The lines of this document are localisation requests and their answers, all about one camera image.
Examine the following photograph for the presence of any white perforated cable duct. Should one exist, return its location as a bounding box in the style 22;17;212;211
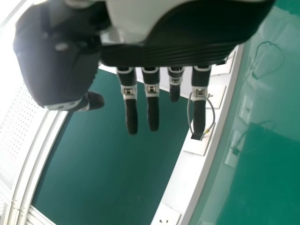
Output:
0;79;51;190

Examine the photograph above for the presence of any white socket panel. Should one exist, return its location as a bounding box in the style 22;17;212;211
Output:
150;202;182;225
210;50;236;76
205;85;227;110
182;121;224;157

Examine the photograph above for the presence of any thin grey cable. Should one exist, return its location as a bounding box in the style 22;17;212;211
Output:
187;90;216;141

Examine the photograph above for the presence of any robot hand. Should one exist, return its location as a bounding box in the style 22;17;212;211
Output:
13;0;276;135

